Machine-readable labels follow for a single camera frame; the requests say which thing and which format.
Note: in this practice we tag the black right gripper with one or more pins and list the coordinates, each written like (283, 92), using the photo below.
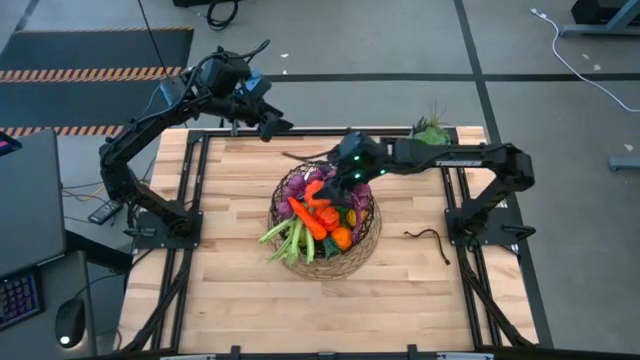
(362, 155)

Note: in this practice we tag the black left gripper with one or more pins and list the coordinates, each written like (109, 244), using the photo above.
(240, 107)

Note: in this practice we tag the small yellow fruit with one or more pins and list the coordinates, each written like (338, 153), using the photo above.
(355, 217)

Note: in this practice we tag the orange carrot with green top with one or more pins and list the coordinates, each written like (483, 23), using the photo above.
(307, 220)

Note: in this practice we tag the round orange fruit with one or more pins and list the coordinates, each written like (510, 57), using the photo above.
(342, 238)

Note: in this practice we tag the light green celery stalk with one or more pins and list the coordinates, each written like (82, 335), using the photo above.
(292, 240)

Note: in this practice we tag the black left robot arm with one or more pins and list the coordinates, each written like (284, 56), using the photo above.
(130, 145)

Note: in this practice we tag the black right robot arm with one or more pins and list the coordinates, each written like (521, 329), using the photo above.
(450, 160)

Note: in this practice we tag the green succulent plant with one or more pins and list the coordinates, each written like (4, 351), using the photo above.
(431, 134)

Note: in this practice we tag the thin black stand pole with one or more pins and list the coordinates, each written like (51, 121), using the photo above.
(150, 30)

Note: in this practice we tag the black hazard-striped floor mat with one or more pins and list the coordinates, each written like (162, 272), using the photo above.
(90, 95)

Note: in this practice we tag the black remote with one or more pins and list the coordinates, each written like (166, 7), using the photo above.
(105, 212)

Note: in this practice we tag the dark desk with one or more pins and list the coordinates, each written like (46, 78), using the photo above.
(30, 200)

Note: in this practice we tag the small device screen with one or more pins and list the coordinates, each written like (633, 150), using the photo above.
(7, 145)

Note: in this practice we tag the black computer mouse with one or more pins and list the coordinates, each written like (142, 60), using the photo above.
(70, 322)

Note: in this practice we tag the grey desk foot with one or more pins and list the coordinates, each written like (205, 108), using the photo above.
(600, 20)
(625, 163)

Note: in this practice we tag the backlit computer keyboard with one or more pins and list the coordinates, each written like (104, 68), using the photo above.
(17, 300)

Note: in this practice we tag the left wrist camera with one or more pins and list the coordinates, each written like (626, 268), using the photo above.
(252, 85)

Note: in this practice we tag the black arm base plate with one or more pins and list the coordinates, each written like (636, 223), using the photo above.
(150, 235)
(500, 225)

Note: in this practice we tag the black aluminium table frame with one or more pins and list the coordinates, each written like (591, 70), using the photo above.
(195, 280)

